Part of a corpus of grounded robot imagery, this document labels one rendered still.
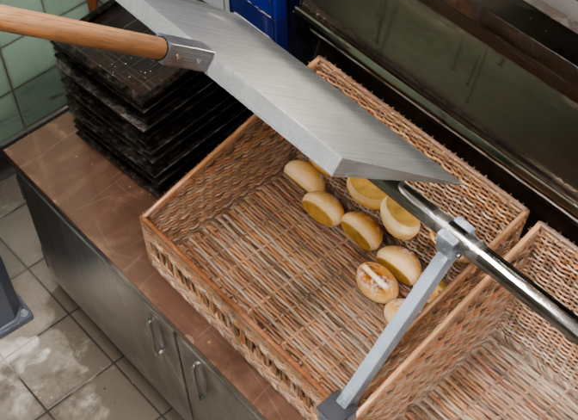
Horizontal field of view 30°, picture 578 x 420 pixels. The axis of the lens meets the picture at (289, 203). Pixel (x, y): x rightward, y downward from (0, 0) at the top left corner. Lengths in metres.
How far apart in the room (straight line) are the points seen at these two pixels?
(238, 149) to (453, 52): 0.49
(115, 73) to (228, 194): 0.33
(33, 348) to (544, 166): 1.49
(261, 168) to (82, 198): 0.39
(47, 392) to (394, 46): 1.29
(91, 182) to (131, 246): 0.20
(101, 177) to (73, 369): 0.61
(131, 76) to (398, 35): 0.53
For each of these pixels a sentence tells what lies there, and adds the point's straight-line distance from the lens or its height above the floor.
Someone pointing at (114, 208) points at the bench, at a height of 0.58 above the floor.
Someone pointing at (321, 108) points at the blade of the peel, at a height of 1.16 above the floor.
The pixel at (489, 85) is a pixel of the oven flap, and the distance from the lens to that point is 1.87.
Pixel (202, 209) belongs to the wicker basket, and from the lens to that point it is 2.18.
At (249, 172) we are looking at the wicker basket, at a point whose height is 0.66.
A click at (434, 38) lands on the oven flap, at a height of 1.04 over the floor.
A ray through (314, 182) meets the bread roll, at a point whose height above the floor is 0.64.
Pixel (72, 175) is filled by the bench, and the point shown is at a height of 0.58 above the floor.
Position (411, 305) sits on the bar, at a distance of 1.50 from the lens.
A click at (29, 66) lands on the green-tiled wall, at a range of 3.07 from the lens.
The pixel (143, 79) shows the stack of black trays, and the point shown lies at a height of 0.87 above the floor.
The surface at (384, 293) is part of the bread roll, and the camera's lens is 2.05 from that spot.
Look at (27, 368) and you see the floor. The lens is 2.80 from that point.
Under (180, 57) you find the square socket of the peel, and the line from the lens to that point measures 1.45.
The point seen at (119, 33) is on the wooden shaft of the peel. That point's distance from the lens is 1.38.
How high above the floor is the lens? 2.32
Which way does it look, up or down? 50 degrees down
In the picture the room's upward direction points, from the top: 3 degrees counter-clockwise
